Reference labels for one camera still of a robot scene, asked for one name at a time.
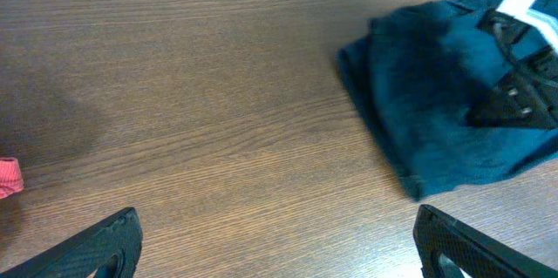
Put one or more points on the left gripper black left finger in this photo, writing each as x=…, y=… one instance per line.
x=110, y=248

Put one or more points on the dark blue shorts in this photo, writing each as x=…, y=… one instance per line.
x=414, y=76

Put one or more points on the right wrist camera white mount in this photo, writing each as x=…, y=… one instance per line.
x=521, y=10

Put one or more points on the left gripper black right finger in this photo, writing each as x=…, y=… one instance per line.
x=449, y=248

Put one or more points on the red folded garment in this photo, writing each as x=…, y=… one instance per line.
x=11, y=179

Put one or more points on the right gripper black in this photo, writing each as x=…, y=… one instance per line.
x=525, y=97

